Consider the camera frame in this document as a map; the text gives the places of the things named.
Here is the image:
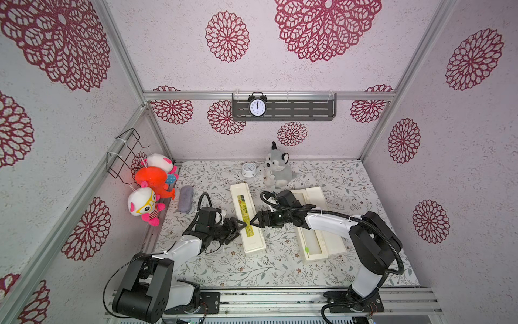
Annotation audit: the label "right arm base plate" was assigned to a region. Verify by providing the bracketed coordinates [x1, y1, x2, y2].
[322, 289, 384, 314]

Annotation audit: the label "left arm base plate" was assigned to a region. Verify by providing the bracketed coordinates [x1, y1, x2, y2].
[167, 291, 221, 315]

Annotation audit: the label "floral table mat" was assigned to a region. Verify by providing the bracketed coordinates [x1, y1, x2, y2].
[174, 160, 387, 288]

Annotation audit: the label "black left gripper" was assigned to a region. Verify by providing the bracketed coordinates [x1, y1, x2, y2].
[209, 217, 246, 246]

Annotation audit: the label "grey plush wolf toy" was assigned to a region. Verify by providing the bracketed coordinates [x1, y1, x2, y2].
[264, 142, 295, 188]

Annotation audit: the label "small white round clock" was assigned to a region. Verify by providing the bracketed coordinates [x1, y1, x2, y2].
[241, 162, 257, 178]

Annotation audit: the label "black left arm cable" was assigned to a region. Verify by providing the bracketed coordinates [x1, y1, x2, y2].
[181, 192, 213, 236]

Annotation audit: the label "cream wrap dispenser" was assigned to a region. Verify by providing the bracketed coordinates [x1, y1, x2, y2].
[306, 187, 347, 256]
[230, 183, 267, 256]

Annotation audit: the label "black wire wall basket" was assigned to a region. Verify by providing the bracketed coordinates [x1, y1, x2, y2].
[105, 128, 149, 185]

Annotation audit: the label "white plush toy yellow glasses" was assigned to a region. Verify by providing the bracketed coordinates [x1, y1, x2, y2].
[128, 182, 165, 227]

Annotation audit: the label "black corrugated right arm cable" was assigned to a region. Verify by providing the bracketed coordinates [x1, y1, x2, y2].
[260, 191, 405, 324]

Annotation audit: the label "cream dispenser bottom tray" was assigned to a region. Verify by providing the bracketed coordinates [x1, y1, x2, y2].
[291, 187, 329, 263]

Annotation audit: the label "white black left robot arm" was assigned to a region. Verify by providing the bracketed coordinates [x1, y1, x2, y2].
[111, 207, 247, 323]

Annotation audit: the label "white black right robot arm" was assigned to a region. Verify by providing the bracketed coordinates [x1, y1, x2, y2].
[250, 203, 405, 301]

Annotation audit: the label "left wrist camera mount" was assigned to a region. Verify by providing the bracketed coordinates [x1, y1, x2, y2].
[199, 207, 223, 228]

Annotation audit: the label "white pink plush toy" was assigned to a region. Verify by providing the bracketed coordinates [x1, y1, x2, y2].
[142, 153, 177, 175]

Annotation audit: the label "black alarm clock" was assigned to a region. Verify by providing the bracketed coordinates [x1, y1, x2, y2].
[248, 91, 268, 117]

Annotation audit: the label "red orange plush toy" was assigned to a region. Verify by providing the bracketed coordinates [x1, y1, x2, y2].
[135, 167, 175, 199]

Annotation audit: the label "grey wall shelf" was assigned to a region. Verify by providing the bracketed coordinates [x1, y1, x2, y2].
[231, 93, 337, 122]

